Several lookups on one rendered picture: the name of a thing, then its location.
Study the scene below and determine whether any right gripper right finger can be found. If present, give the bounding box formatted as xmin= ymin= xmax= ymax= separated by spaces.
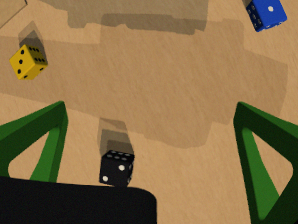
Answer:
xmin=233 ymin=102 xmax=298 ymax=224

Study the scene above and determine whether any blue die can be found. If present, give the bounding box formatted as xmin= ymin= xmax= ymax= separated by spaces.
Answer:
xmin=246 ymin=0 xmax=287 ymax=32

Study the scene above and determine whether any yellow die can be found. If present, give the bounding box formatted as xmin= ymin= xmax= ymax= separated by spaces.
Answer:
xmin=9 ymin=44 xmax=48 ymax=80

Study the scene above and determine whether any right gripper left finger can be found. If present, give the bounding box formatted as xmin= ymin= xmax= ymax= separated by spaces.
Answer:
xmin=0 ymin=101 xmax=68 ymax=183

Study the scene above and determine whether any black die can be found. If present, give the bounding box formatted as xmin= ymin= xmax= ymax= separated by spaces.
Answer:
xmin=99 ymin=150 xmax=135 ymax=186

